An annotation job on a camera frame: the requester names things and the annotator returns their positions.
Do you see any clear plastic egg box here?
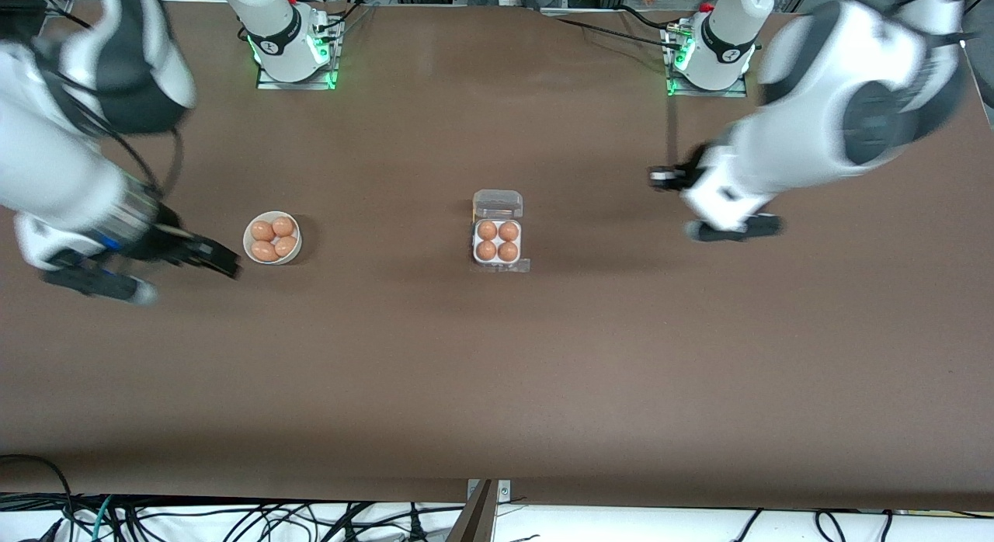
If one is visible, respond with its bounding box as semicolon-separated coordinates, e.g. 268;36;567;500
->
471;189;532;275

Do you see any white round bowl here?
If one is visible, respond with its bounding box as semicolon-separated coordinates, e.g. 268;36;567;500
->
243;210;303;266

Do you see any dark slanted bar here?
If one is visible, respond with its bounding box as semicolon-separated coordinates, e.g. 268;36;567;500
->
446;480;499;542

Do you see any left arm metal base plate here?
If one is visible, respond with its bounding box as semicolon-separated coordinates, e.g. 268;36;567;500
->
666;22;751;99

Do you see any thin black table cable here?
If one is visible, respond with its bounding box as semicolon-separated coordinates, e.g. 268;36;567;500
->
554;5;684;50

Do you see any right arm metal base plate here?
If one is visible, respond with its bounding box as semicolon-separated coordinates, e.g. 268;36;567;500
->
256;12;343;91

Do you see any black looped cable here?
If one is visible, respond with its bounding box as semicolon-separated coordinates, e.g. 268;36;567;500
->
0;453;76;527

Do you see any teal cable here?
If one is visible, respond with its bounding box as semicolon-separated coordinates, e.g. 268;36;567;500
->
92;495;117;542

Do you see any tangled black cable bundle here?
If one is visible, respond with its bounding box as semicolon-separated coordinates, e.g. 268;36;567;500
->
116;499;467;542

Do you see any metal table edge bracket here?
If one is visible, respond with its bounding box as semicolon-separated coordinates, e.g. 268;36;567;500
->
466;480;513;506

